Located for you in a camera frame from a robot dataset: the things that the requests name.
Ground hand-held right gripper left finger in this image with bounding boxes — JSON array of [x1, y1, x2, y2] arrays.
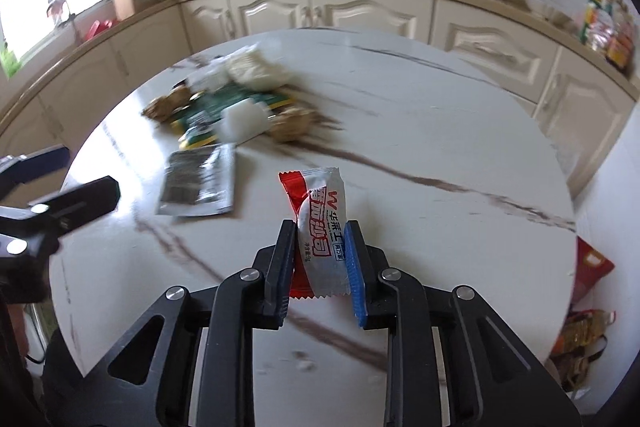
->
[[65, 219, 298, 427]]

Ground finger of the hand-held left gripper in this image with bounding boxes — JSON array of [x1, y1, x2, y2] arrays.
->
[[0, 146, 71, 198], [0, 176, 121, 268]]

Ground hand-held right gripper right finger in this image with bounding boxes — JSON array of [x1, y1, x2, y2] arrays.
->
[[344, 219, 583, 427]]

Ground red and white snack wrapper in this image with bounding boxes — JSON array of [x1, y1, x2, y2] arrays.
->
[[278, 167, 351, 303]]

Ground green bottle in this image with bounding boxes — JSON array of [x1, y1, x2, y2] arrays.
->
[[0, 42, 23, 75]]

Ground silver and black packet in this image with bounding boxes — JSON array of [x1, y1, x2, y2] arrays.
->
[[156, 144, 237, 218]]

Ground brown lumpy scraps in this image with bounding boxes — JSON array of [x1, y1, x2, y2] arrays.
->
[[142, 86, 193, 122], [272, 104, 341, 142]]

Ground red basin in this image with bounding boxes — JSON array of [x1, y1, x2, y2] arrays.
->
[[82, 19, 118, 40]]

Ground white foam block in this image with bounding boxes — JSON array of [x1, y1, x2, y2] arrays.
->
[[220, 102, 271, 142]]

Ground round white marble table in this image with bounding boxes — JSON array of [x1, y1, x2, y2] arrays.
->
[[42, 27, 578, 380]]

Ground green snack packet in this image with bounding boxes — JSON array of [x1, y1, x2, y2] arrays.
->
[[170, 84, 296, 148]]

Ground white plastic bag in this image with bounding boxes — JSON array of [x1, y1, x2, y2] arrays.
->
[[187, 46, 291, 90]]

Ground brown and gold bag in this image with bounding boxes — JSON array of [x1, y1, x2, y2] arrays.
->
[[547, 309, 618, 393]]

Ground red snack bag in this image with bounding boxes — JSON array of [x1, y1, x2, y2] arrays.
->
[[570, 237, 616, 308]]

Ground cream lower cabinets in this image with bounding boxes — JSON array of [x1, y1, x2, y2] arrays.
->
[[0, 0, 640, 208]]

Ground cluster of condiment bottles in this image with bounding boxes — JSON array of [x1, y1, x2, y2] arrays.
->
[[580, 0, 638, 72]]

